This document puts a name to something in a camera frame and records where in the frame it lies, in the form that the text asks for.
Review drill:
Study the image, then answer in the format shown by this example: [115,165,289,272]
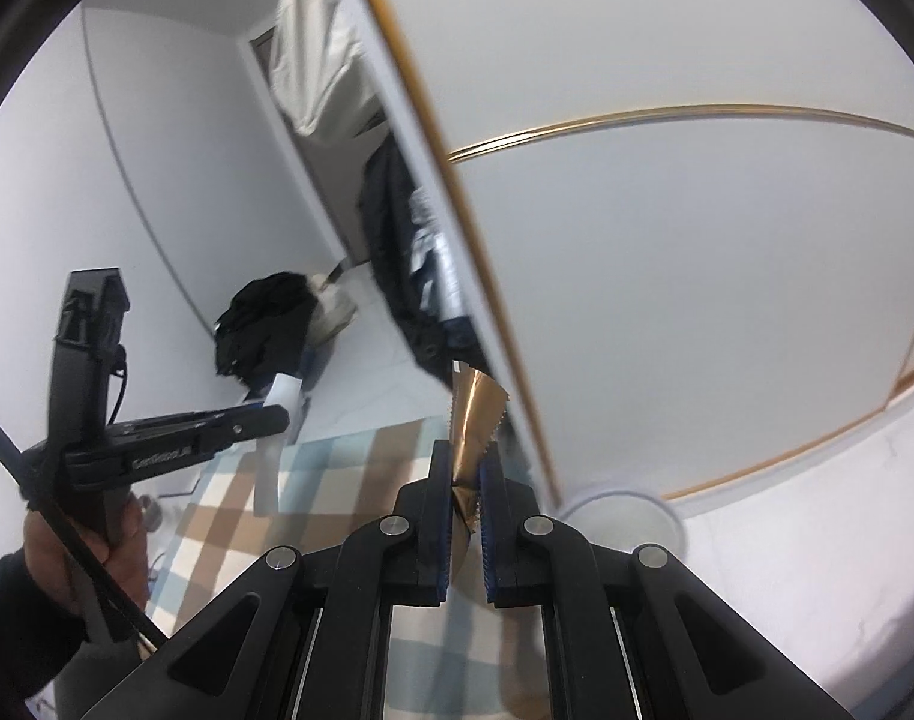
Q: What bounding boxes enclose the black jacket pile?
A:
[212,274,319,395]

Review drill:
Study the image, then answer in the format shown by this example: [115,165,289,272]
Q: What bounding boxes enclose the white paper strip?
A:
[253,371,304,517]

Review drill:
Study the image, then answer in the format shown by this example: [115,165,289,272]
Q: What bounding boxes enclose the white plastic bag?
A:
[307,274,359,346]

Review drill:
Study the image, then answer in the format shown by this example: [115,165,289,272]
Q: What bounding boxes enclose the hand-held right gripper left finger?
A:
[82,439,454,720]

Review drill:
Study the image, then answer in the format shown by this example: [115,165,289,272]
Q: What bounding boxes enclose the checkered tablecloth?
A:
[145,420,548,720]

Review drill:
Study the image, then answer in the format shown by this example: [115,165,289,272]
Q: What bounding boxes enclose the black hanging coat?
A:
[358,139,465,380]

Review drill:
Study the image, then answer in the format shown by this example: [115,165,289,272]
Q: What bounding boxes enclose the white wardrobe with gold trim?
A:
[310,0,914,518]

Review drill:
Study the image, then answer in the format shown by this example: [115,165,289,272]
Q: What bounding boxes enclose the person's left hand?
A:
[22,499,152,620]

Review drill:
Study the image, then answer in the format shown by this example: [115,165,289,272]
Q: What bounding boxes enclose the silver folding umbrella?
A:
[407,187,477,361]

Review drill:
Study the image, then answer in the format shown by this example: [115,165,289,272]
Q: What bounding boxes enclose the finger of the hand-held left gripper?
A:
[194,403,293,458]

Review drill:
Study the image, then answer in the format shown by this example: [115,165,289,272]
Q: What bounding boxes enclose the person's left forearm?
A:
[0,551,90,706]

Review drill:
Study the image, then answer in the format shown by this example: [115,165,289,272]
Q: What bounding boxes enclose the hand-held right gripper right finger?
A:
[478,457,855,720]

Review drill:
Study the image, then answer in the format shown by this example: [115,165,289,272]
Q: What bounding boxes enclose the brown sachet with round logo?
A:
[448,361,512,552]

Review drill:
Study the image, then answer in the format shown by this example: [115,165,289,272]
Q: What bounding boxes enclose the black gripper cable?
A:
[0,401,169,650]

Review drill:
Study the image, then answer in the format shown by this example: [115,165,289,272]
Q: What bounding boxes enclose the white waste bin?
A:
[558,491,687,563]

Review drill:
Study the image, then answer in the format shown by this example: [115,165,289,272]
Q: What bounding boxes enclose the white shoulder bag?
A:
[268,0,375,143]

